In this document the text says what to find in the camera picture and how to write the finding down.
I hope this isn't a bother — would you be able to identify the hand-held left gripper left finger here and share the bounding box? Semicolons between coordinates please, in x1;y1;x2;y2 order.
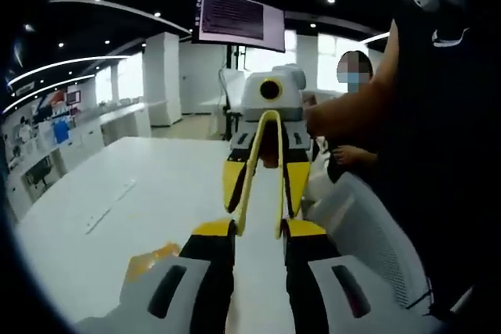
76;218;238;334

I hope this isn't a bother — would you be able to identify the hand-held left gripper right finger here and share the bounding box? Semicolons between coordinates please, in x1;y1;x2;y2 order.
281;218;443;334

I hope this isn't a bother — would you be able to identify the clear yellow-edged cake food packet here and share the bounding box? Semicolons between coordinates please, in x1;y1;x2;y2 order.
150;242;181;263

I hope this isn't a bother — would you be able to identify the hexagonal wooden container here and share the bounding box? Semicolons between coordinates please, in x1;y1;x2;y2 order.
124;242;182;286

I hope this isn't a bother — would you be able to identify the person's right hand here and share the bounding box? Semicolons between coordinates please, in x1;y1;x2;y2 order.
303;95;330;140

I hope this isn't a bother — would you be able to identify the monitor stand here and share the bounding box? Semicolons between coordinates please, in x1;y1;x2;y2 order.
218;46;248;143

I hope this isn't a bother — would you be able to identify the grey mesh office chair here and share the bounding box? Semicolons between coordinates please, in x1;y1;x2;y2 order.
305;171;435;311

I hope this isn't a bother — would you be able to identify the large monitor screen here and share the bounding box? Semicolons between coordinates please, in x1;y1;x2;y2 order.
190;0;287;53

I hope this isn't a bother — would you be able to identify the plain white pillar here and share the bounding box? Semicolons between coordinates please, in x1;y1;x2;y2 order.
142;32;183;127

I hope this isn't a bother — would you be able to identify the long white cabinet counter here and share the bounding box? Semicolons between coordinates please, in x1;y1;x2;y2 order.
3;101;153;210

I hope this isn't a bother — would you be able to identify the person in black shirt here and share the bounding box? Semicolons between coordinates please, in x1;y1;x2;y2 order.
375;0;501;311

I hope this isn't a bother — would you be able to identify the blue bin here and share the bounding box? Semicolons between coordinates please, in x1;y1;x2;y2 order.
52;121;70;144

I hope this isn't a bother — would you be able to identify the black office chair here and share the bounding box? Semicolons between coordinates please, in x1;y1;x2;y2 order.
25;156;54;190

